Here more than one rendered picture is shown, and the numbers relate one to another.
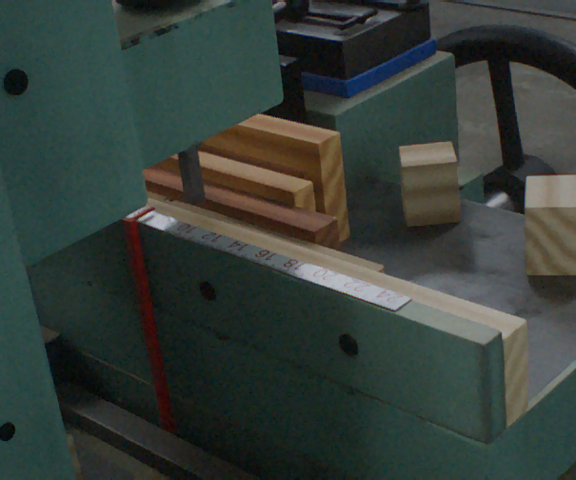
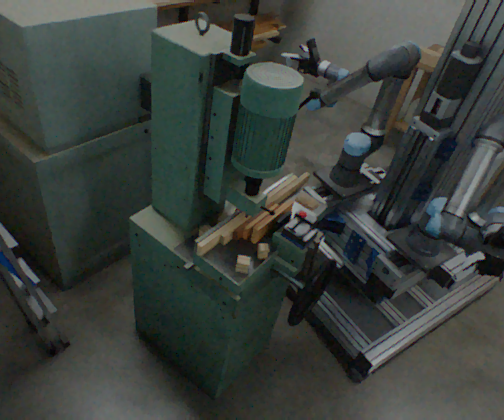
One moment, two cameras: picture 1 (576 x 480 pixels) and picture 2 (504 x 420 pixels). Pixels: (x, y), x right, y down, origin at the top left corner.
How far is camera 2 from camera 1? 1.35 m
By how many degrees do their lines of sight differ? 62
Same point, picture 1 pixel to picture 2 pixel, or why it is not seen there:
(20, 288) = (190, 191)
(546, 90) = not seen: outside the picture
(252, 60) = (249, 208)
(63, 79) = (213, 182)
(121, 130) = (217, 193)
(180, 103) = (237, 201)
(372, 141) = (279, 244)
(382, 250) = (249, 247)
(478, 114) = not seen: outside the picture
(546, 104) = not seen: outside the picture
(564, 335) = (217, 263)
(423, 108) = (292, 252)
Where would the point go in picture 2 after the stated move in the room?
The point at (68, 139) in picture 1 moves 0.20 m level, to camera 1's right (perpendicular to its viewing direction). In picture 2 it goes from (211, 188) to (215, 227)
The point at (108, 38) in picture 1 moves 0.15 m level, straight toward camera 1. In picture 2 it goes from (219, 184) to (176, 186)
